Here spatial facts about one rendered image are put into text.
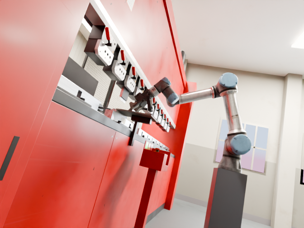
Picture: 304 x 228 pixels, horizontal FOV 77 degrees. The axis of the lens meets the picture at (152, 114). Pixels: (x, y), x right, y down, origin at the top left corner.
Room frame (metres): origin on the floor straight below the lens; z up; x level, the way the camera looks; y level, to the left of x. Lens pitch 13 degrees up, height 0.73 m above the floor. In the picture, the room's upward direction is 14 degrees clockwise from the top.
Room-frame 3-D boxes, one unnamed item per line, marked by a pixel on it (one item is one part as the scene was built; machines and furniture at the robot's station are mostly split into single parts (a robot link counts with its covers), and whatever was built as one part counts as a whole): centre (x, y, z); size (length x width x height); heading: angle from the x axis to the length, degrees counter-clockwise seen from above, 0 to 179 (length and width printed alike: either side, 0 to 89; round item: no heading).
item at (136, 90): (1.56, 0.18, 1.26); 0.15 x 0.09 x 0.17; 162
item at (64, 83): (0.87, 0.41, 0.92); 0.50 x 0.06 x 0.10; 162
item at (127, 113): (1.35, 0.10, 1.00); 0.26 x 0.18 x 0.01; 72
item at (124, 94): (1.39, 0.24, 1.13); 0.10 x 0.02 x 0.10; 162
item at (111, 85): (2.55, 0.64, 1.00); 0.05 x 0.05 x 2.00; 72
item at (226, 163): (1.31, -0.60, 0.82); 0.15 x 0.15 x 0.10
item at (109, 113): (1.45, 0.22, 0.92); 0.39 x 0.06 x 0.10; 162
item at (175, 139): (3.61, -0.31, 1.15); 0.85 x 0.25 x 2.30; 72
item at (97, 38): (0.99, 0.37, 1.26); 0.15 x 0.09 x 0.17; 162
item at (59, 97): (2.00, -0.01, 0.85); 3.00 x 0.21 x 0.04; 162
